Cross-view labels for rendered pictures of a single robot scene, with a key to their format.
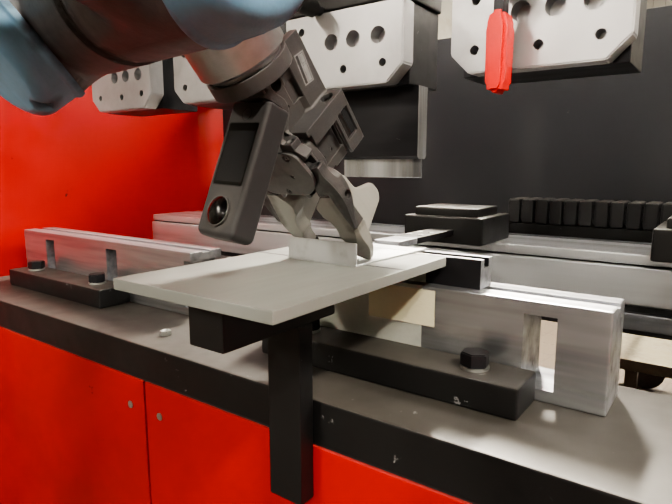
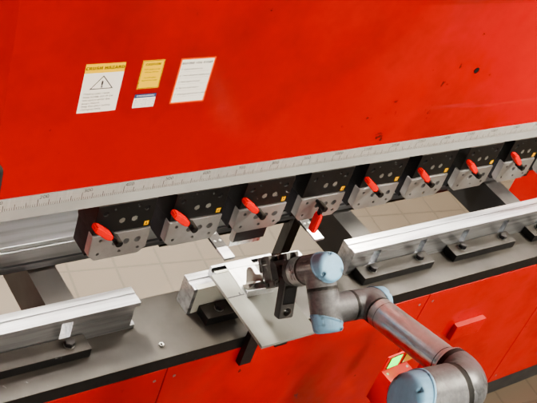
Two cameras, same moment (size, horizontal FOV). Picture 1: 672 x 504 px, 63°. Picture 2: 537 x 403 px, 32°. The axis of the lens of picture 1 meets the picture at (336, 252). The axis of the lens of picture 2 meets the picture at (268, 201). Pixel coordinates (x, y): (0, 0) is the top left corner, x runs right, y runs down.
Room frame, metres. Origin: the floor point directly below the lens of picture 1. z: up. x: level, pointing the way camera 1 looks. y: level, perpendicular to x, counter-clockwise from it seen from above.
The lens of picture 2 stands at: (0.31, 1.90, 2.67)
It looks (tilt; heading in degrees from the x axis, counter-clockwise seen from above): 36 degrees down; 278
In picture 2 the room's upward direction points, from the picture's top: 21 degrees clockwise
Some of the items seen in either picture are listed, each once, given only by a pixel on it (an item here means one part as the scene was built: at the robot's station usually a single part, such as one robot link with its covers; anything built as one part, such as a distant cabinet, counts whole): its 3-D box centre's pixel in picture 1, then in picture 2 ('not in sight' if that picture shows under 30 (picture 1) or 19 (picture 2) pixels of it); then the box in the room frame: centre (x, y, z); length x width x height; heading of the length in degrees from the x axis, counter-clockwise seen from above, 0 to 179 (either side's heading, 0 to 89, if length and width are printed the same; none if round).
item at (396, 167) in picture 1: (381, 134); (248, 229); (0.62, -0.05, 1.13); 0.10 x 0.02 x 0.10; 54
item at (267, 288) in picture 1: (297, 271); (263, 304); (0.50, 0.04, 1.00); 0.26 x 0.18 x 0.01; 144
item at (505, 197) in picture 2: not in sight; (458, 171); (0.13, -1.37, 0.81); 0.64 x 0.08 x 0.14; 144
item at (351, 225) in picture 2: not in sight; (308, 197); (0.57, -0.76, 0.81); 0.64 x 0.08 x 0.14; 144
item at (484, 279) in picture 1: (399, 262); (241, 266); (0.60, -0.07, 0.98); 0.20 x 0.03 x 0.03; 54
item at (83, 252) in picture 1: (111, 264); (41, 328); (0.94, 0.39, 0.92); 0.50 x 0.06 x 0.10; 54
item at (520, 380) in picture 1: (382, 360); (247, 304); (0.55, -0.05, 0.89); 0.30 x 0.05 x 0.03; 54
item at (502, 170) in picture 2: not in sight; (511, 151); (0.04, -0.84, 1.26); 0.15 x 0.09 x 0.17; 54
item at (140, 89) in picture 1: (142, 56); (114, 218); (0.87, 0.29, 1.26); 0.15 x 0.09 x 0.17; 54
